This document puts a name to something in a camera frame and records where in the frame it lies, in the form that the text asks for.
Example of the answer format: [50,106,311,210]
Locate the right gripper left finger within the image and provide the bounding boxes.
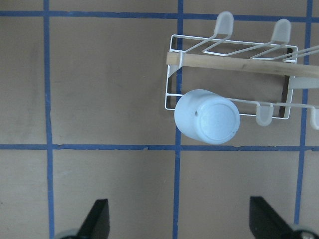
[76,199,110,239]

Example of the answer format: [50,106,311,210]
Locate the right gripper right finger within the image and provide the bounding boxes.
[249,196,302,239]

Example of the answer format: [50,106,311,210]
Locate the pale blue cup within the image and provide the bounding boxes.
[174,89,240,144]

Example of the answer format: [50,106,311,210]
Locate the white wire cup rack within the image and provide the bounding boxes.
[166,11,319,129]

